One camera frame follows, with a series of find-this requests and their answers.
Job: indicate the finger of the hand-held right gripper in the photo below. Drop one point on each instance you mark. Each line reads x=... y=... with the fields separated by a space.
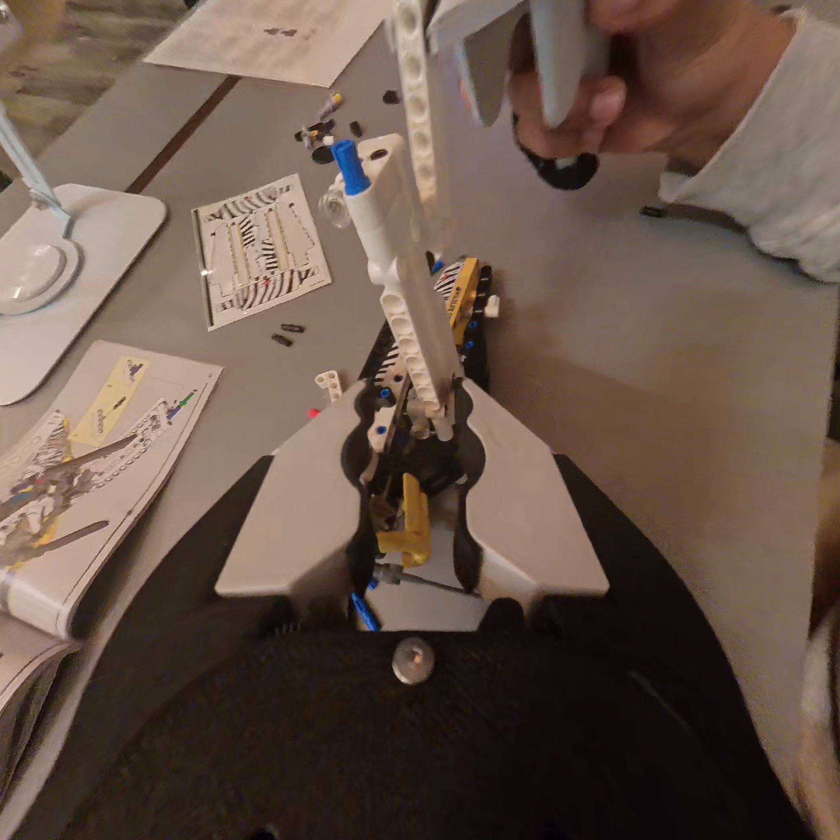
x=489 y=79
x=479 y=19

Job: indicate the person's right forearm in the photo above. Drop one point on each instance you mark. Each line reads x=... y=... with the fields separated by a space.
x=774 y=164

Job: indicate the white lego skid assembly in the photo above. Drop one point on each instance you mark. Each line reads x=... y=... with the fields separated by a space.
x=384 y=216

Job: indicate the long white lego beam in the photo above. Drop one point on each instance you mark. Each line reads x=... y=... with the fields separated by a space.
x=420 y=98

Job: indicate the zebra sticker sheet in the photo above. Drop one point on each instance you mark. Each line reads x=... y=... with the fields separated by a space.
x=262 y=249

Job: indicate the white paper sheet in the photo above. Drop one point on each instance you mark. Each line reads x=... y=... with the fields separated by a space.
x=262 y=39

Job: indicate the open instruction booklet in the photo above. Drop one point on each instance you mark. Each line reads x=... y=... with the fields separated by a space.
x=98 y=459

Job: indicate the zebra striped lego helicopter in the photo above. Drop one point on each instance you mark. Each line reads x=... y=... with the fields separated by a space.
x=410 y=525

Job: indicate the cluster of small lego parts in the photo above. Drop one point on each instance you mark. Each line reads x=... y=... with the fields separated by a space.
x=315 y=134

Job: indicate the person's right hand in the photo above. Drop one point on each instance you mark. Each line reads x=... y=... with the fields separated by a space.
x=682 y=79

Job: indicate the small white lego beam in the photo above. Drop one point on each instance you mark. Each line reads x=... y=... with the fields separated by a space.
x=329 y=384

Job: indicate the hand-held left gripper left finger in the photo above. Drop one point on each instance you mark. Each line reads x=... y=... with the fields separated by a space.
x=295 y=525

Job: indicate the silver laptop stand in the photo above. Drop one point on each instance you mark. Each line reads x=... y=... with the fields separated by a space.
x=79 y=262

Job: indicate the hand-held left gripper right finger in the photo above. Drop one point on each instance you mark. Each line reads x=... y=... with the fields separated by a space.
x=531 y=525

